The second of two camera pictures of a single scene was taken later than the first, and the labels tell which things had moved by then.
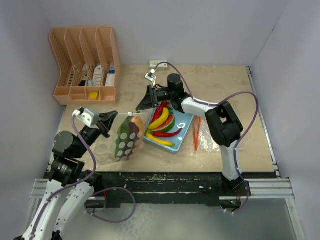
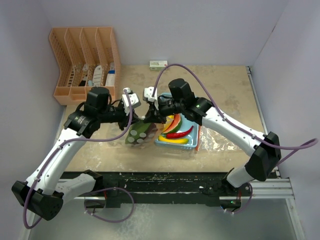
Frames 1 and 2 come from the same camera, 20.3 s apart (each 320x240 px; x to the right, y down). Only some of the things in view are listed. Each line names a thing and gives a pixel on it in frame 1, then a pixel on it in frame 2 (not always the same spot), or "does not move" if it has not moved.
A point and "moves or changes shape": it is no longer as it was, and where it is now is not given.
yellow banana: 164,143 → 176,140
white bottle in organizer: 97,76 does not move
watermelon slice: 167,125 → 175,125
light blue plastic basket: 182,121 → 186,123
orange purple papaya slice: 136,137 → 152,130
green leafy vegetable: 123,139 → 136,130
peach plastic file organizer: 89,64 does not move
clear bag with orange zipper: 203,140 does not move
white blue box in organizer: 110,78 does not move
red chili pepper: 157,134 → 179,134
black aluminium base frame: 152,188 does not move
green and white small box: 162,66 does not move
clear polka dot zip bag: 125,139 moves or changes shape
